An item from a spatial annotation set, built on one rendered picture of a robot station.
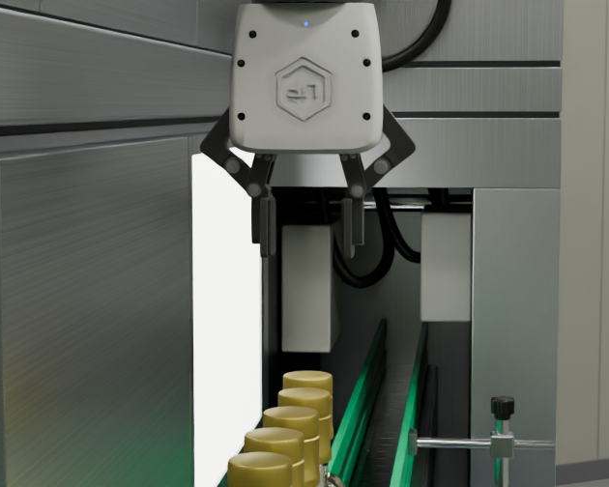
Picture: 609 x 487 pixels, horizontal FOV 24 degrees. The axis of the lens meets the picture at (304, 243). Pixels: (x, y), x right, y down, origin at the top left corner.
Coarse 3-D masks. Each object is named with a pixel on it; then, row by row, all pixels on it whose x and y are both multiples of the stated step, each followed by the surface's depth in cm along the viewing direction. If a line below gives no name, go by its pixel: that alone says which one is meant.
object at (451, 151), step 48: (480, 0) 178; (528, 0) 177; (432, 48) 179; (480, 48) 178; (528, 48) 177; (384, 96) 180; (432, 96) 179; (480, 96) 179; (528, 96) 178; (384, 144) 181; (432, 144) 180; (480, 144) 179; (528, 144) 179
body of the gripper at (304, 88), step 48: (288, 0) 90; (336, 0) 91; (240, 48) 92; (288, 48) 91; (336, 48) 91; (240, 96) 92; (288, 96) 92; (336, 96) 91; (240, 144) 92; (288, 144) 92; (336, 144) 92
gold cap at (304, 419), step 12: (276, 408) 86; (288, 408) 86; (300, 408) 86; (264, 420) 84; (276, 420) 83; (288, 420) 83; (300, 420) 83; (312, 420) 84; (312, 432) 84; (312, 444) 84; (312, 456) 84; (312, 468) 84; (312, 480) 84
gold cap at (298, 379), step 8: (288, 376) 96; (296, 376) 96; (304, 376) 96; (312, 376) 96; (320, 376) 96; (328, 376) 96; (288, 384) 95; (296, 384) 95; (304, 384) 95; (312, 384) 95; (320, 384) 95; (328, 384) 95
